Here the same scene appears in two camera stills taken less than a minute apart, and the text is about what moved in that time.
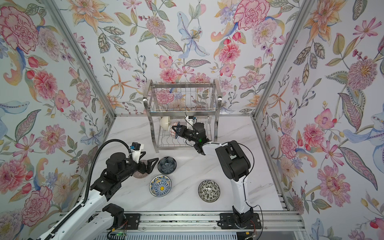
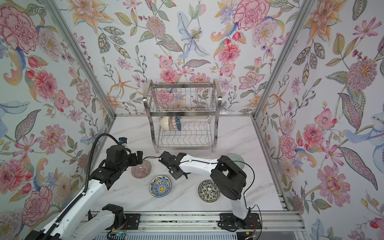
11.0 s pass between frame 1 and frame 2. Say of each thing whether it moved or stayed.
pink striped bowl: stayed
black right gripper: moved
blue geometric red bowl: moved
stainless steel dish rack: stayed
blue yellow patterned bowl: stayed
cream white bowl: stayed
